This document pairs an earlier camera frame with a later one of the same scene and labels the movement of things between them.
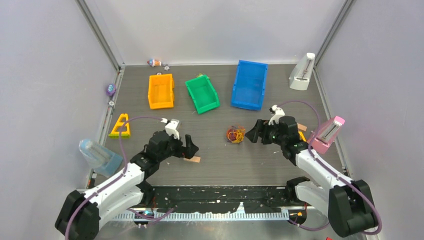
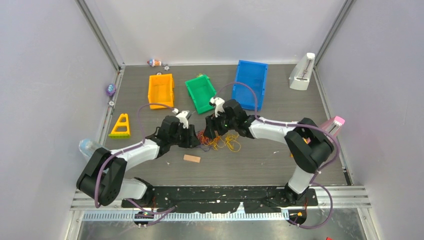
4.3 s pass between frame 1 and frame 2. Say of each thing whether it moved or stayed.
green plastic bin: stayed
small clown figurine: stayed
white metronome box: stayed
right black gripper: moved
